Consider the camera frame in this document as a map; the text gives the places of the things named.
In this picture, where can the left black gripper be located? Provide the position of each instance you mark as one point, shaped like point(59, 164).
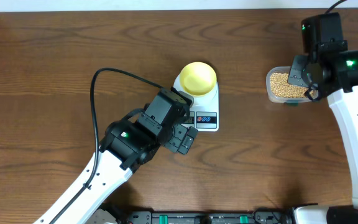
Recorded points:
point(176, 142)

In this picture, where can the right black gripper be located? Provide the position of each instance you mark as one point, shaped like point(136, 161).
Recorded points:
point(294, 78)

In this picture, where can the yellow plastic bowl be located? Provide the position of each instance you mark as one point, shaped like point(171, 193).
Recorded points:
point(198, 78)

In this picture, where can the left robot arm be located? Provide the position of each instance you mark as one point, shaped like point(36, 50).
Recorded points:
point(127, 144)

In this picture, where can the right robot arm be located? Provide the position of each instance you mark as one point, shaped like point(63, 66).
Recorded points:
point(329, 70)

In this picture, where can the white digital kitchen scale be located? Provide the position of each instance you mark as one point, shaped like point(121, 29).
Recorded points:
point(204, 112)

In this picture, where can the soybeans in container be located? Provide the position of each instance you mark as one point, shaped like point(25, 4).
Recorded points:
point(281, 88)

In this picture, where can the clear plastic container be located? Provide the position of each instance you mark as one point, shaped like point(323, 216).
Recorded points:
point(276, 99)

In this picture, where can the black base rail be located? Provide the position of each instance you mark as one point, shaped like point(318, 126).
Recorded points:
point(216, 217)

